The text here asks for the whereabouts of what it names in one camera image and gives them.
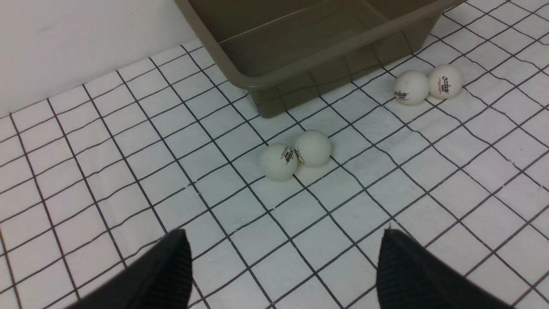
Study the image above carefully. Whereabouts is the white ping-pong ball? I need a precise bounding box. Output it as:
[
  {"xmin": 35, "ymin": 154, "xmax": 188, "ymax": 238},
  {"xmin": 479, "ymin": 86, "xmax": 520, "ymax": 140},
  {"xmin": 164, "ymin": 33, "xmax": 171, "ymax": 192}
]
[
  {"xmin": 259, "ymin": 143, "xmax": 299, "ymax": 181},
  {"xmin": 394, "ymin": 70, "xmax": 429, "ymax": 105},
  {"xmin": 428, "ymin": 64, "xmax": 464, "ymax": 100},
  {"xmin": 294, "ymin": 130, "xmax": 332, "ymax": 167}
]

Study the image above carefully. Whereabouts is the white grid-pattern tablecloth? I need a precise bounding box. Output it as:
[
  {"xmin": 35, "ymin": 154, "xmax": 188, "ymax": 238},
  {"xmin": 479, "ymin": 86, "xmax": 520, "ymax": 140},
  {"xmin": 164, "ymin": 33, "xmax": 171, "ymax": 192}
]
[{"xmin": 0, "ymin": 0, "xmax": 549, "ymax": 309}]

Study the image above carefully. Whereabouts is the olive green plastic bin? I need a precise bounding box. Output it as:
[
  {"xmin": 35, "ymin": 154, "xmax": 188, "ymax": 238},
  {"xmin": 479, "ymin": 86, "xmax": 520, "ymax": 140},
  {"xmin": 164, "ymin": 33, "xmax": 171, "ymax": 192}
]
[{"xmin": 176, "ymin": 0, "xmax": 461, "ymax": 118}]

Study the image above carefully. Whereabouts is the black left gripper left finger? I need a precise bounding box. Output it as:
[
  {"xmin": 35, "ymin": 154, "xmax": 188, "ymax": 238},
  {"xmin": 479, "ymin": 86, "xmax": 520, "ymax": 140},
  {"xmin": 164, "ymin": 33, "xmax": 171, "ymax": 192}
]
[{"xmin": 69, "ymin": 229, "xmax": 193, "ymax": 309}]

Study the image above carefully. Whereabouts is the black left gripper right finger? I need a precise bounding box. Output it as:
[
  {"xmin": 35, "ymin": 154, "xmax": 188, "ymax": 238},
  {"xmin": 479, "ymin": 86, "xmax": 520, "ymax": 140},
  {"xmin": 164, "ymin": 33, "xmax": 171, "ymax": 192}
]
[{"xmin": 376, "ymin": 229, "xmax": 510, "ymax": 309}]

